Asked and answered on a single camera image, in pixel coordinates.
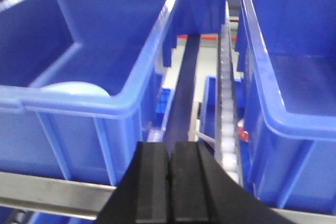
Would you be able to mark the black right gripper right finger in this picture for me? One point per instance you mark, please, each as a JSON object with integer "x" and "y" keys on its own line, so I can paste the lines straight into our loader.
{"x": 201, "y": 192}

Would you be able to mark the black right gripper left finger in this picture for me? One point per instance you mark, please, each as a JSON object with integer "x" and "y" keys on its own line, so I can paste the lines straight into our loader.
{"x": 143, "y": 194}

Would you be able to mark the light blue plate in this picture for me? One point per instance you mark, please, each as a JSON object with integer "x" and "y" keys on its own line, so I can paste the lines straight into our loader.
{"x": 76, "y": 88}

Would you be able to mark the blue crate with label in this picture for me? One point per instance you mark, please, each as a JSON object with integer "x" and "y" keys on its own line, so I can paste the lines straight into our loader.
{"x": 287, "y": 54}

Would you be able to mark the blue crate middle upper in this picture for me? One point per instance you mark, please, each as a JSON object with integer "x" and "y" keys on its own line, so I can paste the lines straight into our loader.
{"x": 115, "y": 44}

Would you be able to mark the roller conveyor rail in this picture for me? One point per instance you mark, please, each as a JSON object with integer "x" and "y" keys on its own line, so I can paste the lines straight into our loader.
{"x": 227, "y": 149}

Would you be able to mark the stainless steel shelf frame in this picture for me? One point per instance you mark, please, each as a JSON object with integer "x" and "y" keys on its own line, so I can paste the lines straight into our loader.
{"x": 85, "y": 200}

